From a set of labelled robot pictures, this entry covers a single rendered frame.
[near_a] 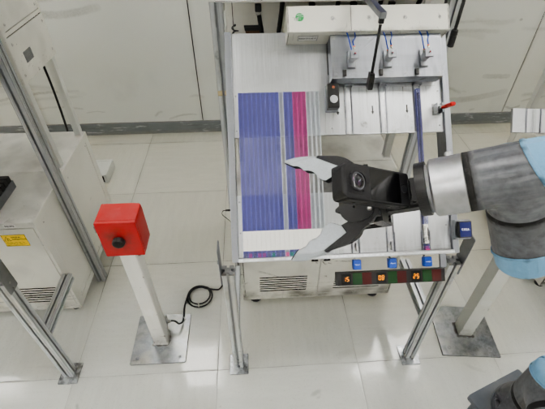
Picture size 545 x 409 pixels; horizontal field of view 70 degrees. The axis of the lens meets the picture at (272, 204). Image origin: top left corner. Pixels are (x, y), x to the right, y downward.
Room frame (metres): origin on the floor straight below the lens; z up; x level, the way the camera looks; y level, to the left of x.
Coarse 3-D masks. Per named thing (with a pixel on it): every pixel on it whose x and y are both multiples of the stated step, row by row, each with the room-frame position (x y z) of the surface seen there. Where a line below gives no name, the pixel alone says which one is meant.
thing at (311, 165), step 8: (288, 160) 0.49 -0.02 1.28; (296, 160) 0.48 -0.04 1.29; (304, 160) 0.47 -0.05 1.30; (312, 160) 0.46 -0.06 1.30; (320, 160) 0.46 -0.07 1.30; (296, 168) 0.48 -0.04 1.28; (304, 168) 0.46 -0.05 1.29; (312, 168) 0.45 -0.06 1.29; (320, 168) 0.45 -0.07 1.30; (328, 168) 0.44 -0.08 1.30; (320, 176) 0.44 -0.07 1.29; (328, 176) 0.44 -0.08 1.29
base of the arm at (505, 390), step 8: (504, 384) 0.45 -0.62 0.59; (512, 384) 0.43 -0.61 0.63; (496, 392) 0.43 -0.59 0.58; (504, 392) 0.42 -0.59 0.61; (512, 392) 0.41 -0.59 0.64; (496, 400) 0.42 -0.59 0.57; (504, 400) 0.40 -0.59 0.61; (512, 400) 0.39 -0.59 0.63; (496, 408) 0.39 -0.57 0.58; (504, 408) 0.39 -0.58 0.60; (512, 408) 0.38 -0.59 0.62; (520, 408) 0.37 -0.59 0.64
